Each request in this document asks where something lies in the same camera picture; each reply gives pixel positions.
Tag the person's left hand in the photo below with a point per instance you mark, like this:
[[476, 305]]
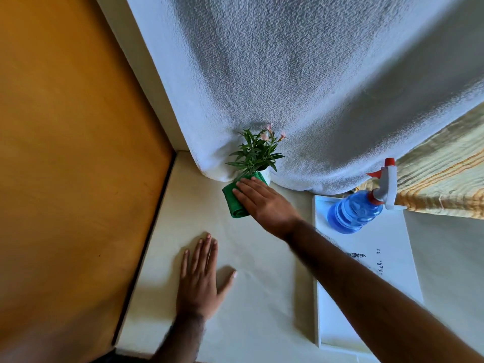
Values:
[[198, 287]]

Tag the person's right hand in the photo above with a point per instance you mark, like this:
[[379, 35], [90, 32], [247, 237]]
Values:
[[266, 209]]

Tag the person's left middle finger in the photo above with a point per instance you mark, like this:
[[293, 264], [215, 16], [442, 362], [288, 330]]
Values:
[[200, 257]]

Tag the person's left little finger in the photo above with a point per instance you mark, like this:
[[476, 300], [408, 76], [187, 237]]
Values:
[[184, 266]]

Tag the person's left thumb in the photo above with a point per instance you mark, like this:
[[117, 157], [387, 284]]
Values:
[[227, 283]]

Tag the person's right fingers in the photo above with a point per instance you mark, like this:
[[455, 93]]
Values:
[[247, 192]]

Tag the green cleaning cloth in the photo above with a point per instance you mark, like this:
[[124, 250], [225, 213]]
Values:
[[235, 200]]

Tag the person's right forearm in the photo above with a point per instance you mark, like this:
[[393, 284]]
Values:
[[370, 298]]

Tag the person's left forearm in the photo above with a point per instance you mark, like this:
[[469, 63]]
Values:
[[181, 340]]

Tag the small potted flowering plant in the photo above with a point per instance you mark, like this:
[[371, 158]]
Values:
[[257, 153]]

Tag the blue spray bottle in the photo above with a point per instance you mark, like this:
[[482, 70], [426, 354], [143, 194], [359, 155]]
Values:
[[361, 204]]

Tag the white textured curtain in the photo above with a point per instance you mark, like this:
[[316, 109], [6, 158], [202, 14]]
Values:
[[321, 86]]

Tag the white tray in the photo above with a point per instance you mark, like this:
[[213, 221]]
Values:
[[363, 275]]

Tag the orange wooden panel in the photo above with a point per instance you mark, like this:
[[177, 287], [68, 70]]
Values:
[[72, 173]]

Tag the yellow striped cloth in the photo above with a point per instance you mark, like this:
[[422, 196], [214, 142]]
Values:
[[438, 181]]

